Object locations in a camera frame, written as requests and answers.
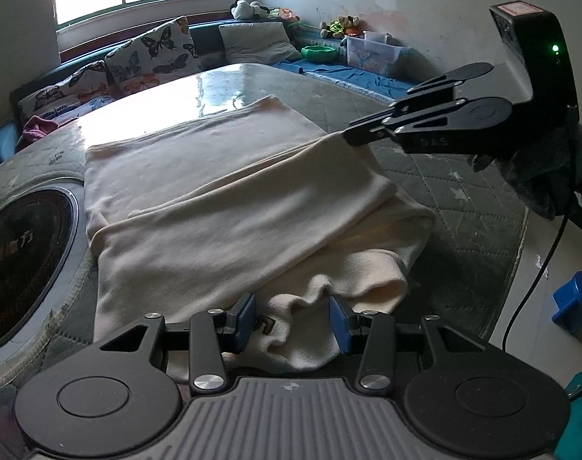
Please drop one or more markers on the pink cloth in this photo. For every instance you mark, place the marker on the pink cloth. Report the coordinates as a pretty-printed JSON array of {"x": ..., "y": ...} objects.
[{"x": 37, "y": 128}]

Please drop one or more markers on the upright butterfly pillow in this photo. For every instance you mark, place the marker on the upright butterfly pillow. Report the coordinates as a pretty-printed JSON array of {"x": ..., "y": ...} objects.
[{"x": 163, "y": 54}]

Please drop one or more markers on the flat butterfly pillow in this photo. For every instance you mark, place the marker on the flat butterfly pillow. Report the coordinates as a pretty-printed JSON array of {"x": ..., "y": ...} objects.
[{"x": 83, "y": 91}]

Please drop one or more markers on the grey cushion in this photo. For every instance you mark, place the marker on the grey cushion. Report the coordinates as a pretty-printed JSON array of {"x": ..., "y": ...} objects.
[{"x": 264, "y": 43}]

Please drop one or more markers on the cream sweater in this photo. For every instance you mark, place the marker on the cream sweater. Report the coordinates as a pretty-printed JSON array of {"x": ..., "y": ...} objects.
[{"x": 256, "y": 201}]

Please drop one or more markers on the clear plastic storage box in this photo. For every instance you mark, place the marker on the clear plastic storage box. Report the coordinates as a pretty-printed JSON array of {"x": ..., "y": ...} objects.
[{"x": 374, "y": 57}]

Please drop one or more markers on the blue plastic stool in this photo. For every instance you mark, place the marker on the blue plastic stool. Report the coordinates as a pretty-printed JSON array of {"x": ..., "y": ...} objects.
[{"x": 568, "y": 299}]

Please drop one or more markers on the blue corner sofa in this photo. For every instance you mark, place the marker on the blue corner sofa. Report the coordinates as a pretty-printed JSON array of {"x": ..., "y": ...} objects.
[{"x": 210, "y": 50}]

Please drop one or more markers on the green plush toys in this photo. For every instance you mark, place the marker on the green plush toys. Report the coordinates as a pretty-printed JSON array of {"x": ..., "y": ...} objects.
[{"x": 340, "y": 27}]

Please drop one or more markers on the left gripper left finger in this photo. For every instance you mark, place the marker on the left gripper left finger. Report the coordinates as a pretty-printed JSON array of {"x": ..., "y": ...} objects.
[{"x": 213, "y": 333}]

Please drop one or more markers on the green bowl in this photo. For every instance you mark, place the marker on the green bowl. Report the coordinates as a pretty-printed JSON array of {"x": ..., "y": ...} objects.
[{"x": 319, "y": 54}]

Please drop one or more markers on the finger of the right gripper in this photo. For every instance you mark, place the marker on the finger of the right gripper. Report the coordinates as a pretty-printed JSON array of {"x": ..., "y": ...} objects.
[
  {"x": 458, "y": 127},
  {"x": 438, "y": 90}
]

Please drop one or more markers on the round black induction cooktop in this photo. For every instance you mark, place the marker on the round black induction cooktop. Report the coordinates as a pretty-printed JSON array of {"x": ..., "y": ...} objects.
[{"x": 37, "y": 231}]

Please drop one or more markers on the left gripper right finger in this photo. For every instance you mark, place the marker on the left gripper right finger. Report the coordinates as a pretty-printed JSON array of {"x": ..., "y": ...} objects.
[{"x": 370, "y": 334}]

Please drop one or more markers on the panda plush toy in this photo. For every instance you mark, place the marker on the panda plush toy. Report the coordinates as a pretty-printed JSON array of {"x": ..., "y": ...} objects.
[{"x": 243, "y": 10}]

